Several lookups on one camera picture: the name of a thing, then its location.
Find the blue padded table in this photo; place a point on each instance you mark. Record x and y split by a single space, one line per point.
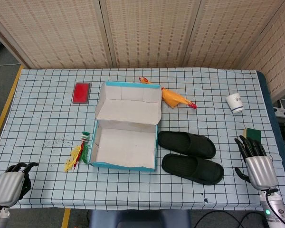
275 123

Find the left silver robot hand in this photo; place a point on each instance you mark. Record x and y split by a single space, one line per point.
8 187

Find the blue cardboard shoe box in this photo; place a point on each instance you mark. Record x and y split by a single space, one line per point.
126 147

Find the black rubber slipper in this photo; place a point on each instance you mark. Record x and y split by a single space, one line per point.
180 166
175 141

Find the blue chair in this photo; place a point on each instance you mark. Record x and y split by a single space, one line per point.
137 219

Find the green yellow sponge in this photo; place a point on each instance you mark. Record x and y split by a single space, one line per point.
254 134

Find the red ink pad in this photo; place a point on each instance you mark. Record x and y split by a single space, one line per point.
81 93

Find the red yellow green feather shuttlecock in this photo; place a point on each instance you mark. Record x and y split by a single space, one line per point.
83 152

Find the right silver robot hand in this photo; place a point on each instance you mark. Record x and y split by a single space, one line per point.
261 171

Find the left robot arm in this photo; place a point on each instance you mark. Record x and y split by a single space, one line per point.
0 217

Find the yellow rubber chicken toy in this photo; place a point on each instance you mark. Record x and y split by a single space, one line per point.
171 97

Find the woven bamboo screen panel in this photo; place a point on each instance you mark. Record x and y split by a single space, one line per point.
228 31
50 31
280 59
152 31

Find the white paper cup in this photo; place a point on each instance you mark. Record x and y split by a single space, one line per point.
235 102

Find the blue checkered tablecloth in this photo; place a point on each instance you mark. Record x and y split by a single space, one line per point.
50 118

